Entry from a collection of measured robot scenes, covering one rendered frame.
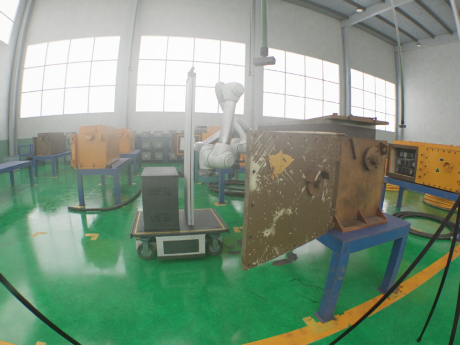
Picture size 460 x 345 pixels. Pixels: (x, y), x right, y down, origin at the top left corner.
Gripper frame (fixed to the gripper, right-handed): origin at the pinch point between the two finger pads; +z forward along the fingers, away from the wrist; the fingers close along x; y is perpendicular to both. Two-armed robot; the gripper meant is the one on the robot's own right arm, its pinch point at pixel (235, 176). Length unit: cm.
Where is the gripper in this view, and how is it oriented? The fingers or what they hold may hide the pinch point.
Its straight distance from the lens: 238.3
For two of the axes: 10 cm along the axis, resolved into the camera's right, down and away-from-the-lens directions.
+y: -9.6, 0.2, -2.8
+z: -0.3, 9.9, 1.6
